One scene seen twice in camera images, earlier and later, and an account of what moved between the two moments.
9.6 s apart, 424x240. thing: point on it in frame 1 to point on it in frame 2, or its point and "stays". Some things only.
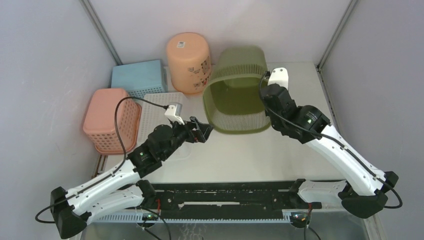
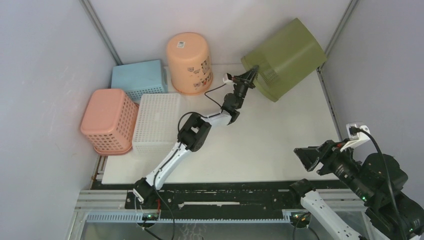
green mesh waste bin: x=232 y=98 to x=286 y=60
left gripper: x=200 y=134 to x=244 y=79
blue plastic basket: x=140 y=77 stays
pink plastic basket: x=99 y=124 stays
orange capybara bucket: x=189 y=58 stays
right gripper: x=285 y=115 to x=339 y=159
